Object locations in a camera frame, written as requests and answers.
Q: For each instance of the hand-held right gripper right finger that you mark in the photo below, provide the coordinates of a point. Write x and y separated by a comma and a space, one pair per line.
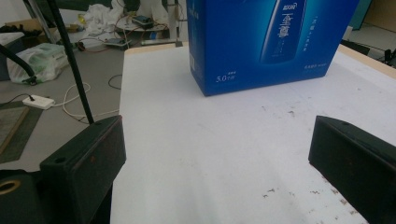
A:
358, 165

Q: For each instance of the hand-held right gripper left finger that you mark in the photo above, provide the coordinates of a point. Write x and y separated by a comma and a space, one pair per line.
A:
81, 168

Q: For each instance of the blue cardboard box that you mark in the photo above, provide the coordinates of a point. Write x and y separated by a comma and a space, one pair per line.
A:
243, 46

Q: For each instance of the grey-green floor mat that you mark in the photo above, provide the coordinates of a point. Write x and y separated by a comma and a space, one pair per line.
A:
15, 130

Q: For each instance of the white power strip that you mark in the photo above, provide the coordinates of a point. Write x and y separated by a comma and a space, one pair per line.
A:
38, 102

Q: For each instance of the thin black pole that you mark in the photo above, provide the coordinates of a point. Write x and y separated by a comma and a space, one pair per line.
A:
71, 59

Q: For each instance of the white plastic bag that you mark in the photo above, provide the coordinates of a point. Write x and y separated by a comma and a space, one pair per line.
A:
40, 62

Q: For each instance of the teal object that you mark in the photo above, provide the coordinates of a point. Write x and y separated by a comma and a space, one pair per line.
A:
360, 14

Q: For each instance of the grey metal bar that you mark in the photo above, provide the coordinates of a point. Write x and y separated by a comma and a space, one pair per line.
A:
40, 21

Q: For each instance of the heap of white cloth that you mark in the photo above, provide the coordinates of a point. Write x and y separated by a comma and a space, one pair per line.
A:
102, 17

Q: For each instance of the brown wooden panel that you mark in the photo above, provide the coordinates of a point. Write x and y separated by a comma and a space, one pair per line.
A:
383, 14

